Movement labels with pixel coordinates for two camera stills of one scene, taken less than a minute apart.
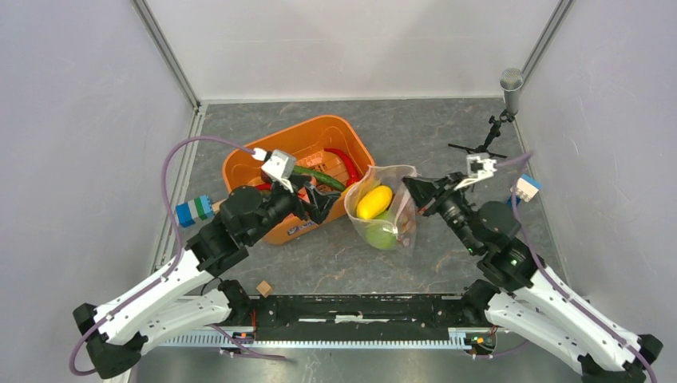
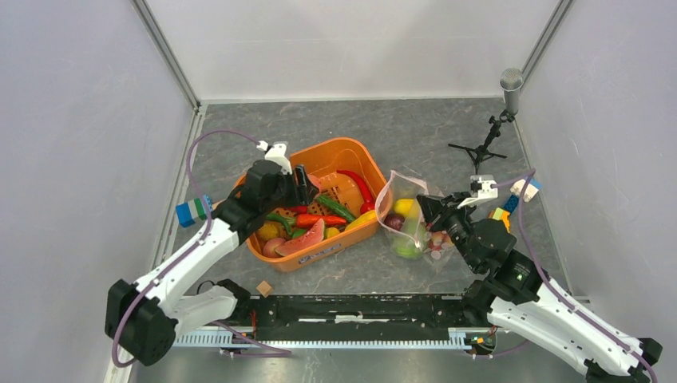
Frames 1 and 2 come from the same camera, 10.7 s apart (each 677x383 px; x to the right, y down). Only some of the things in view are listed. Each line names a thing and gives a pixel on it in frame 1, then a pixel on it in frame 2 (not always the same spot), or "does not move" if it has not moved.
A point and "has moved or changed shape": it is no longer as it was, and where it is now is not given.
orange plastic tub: [328, 152] has moved or changed shape
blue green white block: [188, 213] does not move
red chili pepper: [353, 175] to [369, 203]
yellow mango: [374, 202] to [407, 207]
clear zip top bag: [384, 208] has moved or changed shape
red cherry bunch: [408, 225] to [438, 241]
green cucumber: [324, 179] to [341, 211]
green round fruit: [381, 235] to [406, 248]
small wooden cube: [264, 288] does not move
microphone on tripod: [511, 80] does not move
